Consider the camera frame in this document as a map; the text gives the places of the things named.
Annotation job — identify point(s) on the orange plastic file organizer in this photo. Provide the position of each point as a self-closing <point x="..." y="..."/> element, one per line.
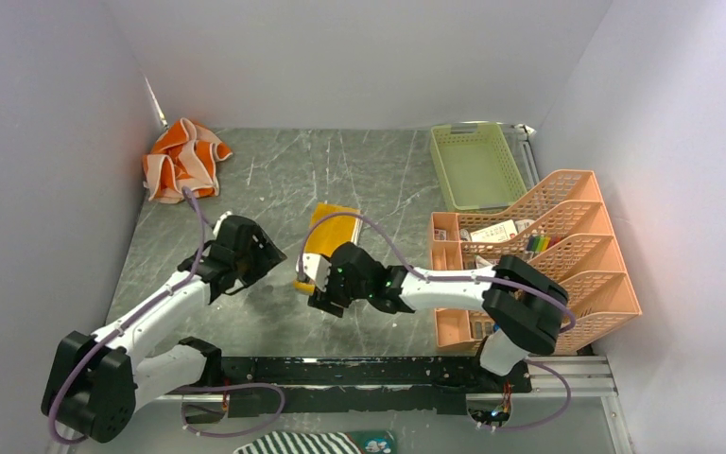
<point x="585" y="258"/>

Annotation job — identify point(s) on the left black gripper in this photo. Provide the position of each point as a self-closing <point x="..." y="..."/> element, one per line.
<point x="267" y="256"/>

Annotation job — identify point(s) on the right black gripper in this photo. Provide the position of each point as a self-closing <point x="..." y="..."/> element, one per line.
<point x="326" y="299"/>

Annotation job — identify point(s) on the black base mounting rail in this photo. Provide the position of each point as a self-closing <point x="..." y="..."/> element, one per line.
<point x="442" y="384"/>

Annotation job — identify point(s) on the orange white crumpled towel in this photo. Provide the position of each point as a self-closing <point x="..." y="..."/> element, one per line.
<point x="185" y="156"/>

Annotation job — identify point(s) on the green plastic basket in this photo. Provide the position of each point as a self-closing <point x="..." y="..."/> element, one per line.
<point x="475" y="166"/>

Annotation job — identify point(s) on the aluminium frame rail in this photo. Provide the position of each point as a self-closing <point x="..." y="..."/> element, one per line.
<point x="564" y="378"/>

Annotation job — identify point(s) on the black white striped cloth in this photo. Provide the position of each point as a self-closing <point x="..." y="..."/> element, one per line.
<point x="289" y="442"/>

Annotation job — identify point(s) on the orange plastic compartment tray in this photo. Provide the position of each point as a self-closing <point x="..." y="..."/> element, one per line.
<point x="465" y="242"/>

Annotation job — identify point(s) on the brown yellow bear towel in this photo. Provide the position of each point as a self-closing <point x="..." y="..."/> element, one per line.
<point x="322" y="242"/>

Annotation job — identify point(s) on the colourful markers set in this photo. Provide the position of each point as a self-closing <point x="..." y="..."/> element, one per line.
<point x="539" y="244"/>

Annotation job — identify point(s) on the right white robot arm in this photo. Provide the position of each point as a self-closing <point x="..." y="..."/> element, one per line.
<point x="528" y="309"/>

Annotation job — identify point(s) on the teal cartoon card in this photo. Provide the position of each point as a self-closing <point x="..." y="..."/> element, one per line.
<point x="374" y="441"/>

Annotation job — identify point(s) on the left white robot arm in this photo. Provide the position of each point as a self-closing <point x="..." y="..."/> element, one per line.
<point x="98" y="381"/>

